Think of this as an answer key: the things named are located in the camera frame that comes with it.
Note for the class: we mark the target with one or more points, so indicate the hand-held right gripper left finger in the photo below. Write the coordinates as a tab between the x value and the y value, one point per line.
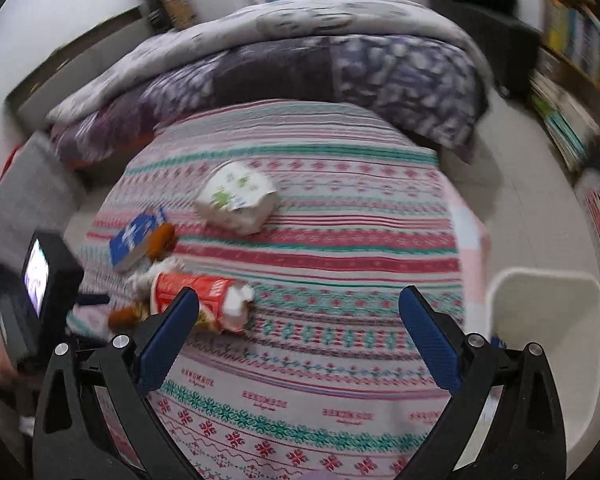
167	340

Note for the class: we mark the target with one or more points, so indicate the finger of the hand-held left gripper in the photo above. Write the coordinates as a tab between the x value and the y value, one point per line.
92	300

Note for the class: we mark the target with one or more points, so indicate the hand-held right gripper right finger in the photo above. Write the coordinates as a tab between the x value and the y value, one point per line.
427	332

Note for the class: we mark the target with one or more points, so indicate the red snack packet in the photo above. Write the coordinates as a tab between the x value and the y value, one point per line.
190	290

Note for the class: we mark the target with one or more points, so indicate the white plastic bin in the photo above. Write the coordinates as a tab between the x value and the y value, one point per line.
545	320

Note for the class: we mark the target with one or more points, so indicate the crumpled white tissue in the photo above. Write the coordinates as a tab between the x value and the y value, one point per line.
155	272

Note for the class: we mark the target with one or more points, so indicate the small blue box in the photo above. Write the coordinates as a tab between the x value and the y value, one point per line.
132	237

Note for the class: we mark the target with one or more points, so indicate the grey cloth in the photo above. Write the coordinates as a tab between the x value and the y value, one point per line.
25	200

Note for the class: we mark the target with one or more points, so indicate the patterned striped tablecloth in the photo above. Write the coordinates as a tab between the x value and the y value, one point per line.
330	260

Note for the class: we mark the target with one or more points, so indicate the floral tissue pack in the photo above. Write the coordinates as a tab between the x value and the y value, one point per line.
237	202

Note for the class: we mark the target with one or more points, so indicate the grey bed headboard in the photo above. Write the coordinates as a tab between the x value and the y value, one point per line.
80	65

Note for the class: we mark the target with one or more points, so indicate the stack of packets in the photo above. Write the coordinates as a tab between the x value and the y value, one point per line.
562	125

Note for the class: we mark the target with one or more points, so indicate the dark cabinet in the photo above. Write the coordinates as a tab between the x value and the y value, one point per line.
500	55

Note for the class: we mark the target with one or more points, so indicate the wooden bookshelf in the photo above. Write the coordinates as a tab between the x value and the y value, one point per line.
580	75

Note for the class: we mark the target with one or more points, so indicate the row of colourful books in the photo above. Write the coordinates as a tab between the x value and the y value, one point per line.
575	30

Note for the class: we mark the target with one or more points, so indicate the grey printed quilt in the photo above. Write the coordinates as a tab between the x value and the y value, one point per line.
290	25

